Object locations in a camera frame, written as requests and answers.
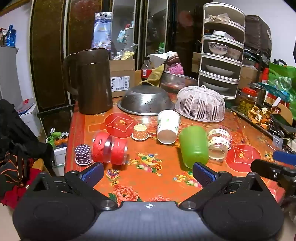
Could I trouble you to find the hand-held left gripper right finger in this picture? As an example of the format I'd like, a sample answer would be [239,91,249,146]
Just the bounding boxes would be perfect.
[179,162,282,211]

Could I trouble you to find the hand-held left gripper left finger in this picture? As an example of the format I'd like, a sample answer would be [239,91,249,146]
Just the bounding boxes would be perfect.
[27,162,118,211]

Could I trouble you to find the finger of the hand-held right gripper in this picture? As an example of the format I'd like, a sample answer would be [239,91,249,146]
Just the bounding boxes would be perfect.
[272,150,296,166]
[251,159,296,198]

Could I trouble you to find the green plastic cup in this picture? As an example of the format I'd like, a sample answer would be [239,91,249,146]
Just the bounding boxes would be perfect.
[179,126,210,169]

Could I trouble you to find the purple polka dot paper cup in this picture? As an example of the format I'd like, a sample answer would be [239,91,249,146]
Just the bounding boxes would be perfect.
[74,144,92,165]

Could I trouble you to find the orange polka dot paper cup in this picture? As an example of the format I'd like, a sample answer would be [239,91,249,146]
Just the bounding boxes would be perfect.
[132,124,149,141]

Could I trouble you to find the white paper cup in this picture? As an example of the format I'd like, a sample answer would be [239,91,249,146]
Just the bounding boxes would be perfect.
[157,110,180,144]

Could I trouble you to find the red wrapped clear glass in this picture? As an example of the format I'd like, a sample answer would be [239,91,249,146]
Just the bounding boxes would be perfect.
[92,132,113,163]
[110,138,128,165]

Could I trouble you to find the white storage bin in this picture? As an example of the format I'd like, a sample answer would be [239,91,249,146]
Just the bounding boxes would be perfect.
[53,146,68,177]

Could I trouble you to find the clear glass with patterned band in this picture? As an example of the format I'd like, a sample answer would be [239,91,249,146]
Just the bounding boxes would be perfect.
[206,125,232,162]

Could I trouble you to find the dried orange peels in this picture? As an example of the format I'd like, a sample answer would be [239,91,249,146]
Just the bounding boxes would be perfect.
[248,106,275,130]

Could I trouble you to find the green toy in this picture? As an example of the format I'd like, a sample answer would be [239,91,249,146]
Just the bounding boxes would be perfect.
[46,127,70,150]

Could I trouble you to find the red floral table cover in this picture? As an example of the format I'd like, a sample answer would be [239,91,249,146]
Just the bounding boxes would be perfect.
[64,102,287,205]

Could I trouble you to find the metal tray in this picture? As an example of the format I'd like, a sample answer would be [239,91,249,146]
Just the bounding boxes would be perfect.
[231,106,296,145]

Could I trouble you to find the pickle jar with red lid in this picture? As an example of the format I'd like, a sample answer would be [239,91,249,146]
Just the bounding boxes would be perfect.
[237,87,258,113]

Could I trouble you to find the glass jar with dark lid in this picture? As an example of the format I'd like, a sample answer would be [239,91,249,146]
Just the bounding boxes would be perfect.
[250,83,266,103]

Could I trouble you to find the white mesh food cover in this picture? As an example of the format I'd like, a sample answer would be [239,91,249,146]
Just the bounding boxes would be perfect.
[175,85,226,122]

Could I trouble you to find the green shopping bag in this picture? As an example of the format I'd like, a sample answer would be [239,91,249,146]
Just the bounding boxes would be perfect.
[268,60,296,102]

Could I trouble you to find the white box with red print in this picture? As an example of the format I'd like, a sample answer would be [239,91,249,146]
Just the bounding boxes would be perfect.
[17,98,43,137]

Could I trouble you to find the black and red clothing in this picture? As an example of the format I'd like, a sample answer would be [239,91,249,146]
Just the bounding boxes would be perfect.
[0,99,55,207]

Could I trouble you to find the brown plastic pitcher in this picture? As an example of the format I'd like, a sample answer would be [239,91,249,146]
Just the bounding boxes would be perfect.
[62,48,114,115]

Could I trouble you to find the white plate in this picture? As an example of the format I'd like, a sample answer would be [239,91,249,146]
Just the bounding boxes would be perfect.
[202,81,232,92]
[205,64,234,77]

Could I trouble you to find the steel colander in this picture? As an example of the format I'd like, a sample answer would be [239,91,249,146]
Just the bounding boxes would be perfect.
[117,85,175,116]

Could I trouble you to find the steel basin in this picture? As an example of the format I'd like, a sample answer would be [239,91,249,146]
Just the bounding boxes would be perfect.
[160,72,198,93]

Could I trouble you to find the cardboard box with labels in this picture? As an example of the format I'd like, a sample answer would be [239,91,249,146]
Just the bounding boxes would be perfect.
[109,59,136,98]

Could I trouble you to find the olive yellow cloth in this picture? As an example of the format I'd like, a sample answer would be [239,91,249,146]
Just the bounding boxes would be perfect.
[139,64,167,88]

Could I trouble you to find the pink cloth bundle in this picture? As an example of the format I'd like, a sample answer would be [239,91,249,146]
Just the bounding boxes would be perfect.
[166,56,184,75]

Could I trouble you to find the pale pink bowl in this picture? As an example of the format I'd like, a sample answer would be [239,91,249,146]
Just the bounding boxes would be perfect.
[227,47,242,61]

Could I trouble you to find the cola bottle with red label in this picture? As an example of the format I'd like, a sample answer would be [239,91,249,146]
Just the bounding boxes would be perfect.
[141,57,152,82]

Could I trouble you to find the black case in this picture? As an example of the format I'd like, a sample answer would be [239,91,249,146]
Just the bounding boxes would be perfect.
[245,15,272,56]

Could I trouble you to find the patterned white bowl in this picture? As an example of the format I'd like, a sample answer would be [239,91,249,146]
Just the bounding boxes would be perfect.
[207,42,229,55]

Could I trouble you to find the white cabinet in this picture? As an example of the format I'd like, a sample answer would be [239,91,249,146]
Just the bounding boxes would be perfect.
[0,46,23,107]

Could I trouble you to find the white tiered dish rack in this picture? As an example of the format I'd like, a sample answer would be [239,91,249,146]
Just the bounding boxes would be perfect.
[198,3,245,100]

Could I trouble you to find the blue white plastic bag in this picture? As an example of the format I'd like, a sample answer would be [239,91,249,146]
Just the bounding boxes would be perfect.
[92,12,113,50]

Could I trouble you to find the blue plastic bottle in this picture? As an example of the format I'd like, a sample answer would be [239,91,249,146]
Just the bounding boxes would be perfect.
[5,25,16,47]

